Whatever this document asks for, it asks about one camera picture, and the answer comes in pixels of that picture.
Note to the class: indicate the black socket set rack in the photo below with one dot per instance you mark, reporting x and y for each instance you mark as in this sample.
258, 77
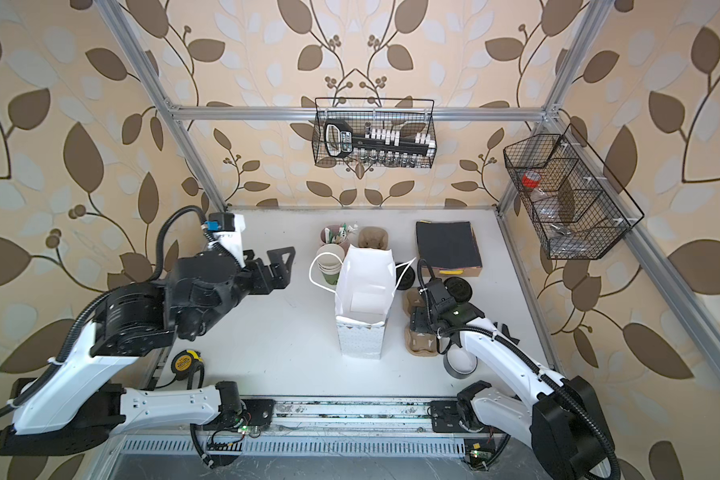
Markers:
341, 141

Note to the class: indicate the black wire basket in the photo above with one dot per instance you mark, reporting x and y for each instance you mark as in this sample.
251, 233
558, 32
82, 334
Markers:
596, 210
408, 114

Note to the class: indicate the stack of coloured napkins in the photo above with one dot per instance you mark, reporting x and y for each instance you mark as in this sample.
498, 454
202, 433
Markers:
449, 245

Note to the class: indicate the black paper coffee cup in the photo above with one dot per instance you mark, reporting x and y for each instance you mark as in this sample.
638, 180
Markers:
459, 292

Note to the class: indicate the stack of pulp cup carriers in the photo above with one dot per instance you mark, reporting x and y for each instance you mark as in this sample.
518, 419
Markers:
373, 238

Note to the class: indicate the black wire basket centre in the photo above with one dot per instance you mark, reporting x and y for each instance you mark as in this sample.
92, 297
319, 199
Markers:
408, 114

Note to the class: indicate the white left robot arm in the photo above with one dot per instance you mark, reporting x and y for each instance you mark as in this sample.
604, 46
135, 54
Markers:
74, 405

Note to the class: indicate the black wire basket right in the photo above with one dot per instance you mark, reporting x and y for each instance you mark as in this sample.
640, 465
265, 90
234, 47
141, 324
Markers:
596, 210

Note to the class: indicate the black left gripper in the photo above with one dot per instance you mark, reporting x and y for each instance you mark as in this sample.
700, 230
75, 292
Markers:
279, 275

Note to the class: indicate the grey tape roll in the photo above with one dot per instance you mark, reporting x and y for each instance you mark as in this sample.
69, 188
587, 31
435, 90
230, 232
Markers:
459, 363

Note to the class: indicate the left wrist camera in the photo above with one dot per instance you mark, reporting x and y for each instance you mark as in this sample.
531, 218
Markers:
224, 233

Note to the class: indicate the stack of paper cups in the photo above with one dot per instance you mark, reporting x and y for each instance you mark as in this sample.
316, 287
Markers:
329, 260

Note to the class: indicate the white paper gift bag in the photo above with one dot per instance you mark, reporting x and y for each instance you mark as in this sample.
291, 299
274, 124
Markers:
363, 298

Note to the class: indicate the stack of black cup lids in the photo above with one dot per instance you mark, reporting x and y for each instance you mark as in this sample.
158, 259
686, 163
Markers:
405, 276

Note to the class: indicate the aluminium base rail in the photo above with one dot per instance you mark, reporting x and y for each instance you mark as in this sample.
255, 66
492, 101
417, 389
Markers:
350, 427

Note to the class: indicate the cardboard napkin box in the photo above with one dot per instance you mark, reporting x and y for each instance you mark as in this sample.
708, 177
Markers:
449, 249

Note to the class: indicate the pink cup of sachets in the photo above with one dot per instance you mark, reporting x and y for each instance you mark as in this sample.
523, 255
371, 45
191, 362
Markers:
338, 234

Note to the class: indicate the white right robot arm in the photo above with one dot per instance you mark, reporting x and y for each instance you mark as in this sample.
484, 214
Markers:
560, 419

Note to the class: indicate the plastic bottle red cap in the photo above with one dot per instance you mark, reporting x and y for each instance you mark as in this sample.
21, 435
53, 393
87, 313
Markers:
545, 206

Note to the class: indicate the pulp cup carrier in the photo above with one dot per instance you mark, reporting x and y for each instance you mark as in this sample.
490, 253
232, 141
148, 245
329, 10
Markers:
417, 344

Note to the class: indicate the yellow tape measure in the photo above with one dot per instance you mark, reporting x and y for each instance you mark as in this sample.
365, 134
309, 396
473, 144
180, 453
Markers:
184, 362

